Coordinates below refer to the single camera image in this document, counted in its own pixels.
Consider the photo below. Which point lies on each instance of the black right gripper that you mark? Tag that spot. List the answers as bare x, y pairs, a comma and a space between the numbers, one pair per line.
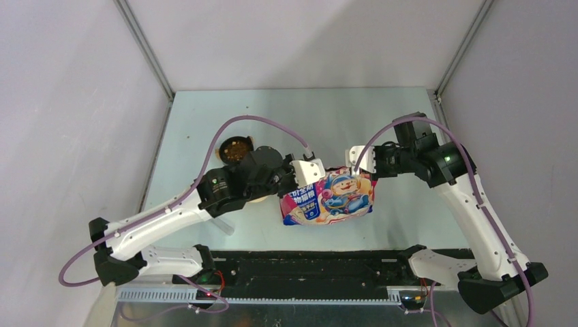
379, 149

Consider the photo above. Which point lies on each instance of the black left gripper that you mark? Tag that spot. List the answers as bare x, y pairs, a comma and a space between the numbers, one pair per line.
292, 183

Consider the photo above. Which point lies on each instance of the pink blue cat food bag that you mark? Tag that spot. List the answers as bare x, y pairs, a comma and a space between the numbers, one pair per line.
337, 197

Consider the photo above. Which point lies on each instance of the translucent plastic scoop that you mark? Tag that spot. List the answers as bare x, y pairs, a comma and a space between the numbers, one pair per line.
226, 227

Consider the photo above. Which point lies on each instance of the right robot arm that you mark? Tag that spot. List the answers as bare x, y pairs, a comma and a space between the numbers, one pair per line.
498, 270

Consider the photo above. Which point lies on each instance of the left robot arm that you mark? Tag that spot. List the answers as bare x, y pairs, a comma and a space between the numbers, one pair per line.
124, 250

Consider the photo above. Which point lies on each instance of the cream cat-shaped pet bowl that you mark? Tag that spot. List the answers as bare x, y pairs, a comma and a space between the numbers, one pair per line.
257, 200

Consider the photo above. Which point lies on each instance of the brown pet food kibble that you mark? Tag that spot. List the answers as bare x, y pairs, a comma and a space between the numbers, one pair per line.
236, 151

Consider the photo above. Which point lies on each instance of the black cat-shaped pet bowl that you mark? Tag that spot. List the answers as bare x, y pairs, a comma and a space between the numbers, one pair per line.
220, 151

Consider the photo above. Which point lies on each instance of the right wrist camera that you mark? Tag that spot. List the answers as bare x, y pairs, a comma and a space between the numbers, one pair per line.
359, 159

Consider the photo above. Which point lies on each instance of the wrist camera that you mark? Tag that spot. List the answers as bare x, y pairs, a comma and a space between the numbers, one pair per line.
308, 172
359, 159

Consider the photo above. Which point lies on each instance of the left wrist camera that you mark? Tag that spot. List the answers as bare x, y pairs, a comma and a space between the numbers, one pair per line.
308, 172

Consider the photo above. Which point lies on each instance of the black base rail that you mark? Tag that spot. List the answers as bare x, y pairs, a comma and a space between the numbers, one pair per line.
310, 275

